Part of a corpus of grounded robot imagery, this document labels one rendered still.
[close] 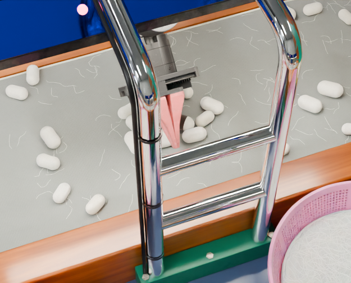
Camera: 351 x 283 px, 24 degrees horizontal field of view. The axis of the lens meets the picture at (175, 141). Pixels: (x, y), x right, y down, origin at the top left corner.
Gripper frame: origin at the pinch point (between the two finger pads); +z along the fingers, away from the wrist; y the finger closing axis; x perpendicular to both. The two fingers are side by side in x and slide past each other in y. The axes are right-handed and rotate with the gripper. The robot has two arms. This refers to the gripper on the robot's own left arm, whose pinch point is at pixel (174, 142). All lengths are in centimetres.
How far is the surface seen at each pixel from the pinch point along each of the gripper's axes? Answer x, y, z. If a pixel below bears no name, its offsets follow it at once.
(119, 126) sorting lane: 9.5, -5.2, -3.7
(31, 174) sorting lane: 7.4, -19.5, -0.6
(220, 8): -21.3, 4.4, -14.7
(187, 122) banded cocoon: 5.2, 3.7, -1.7
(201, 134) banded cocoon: 3.9, 4.8, 0.3
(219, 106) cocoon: 6.0, 9.0, -2.6
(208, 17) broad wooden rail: 18.2, 14.5, -16.1
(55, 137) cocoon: 7.8, -14.7, -4.7
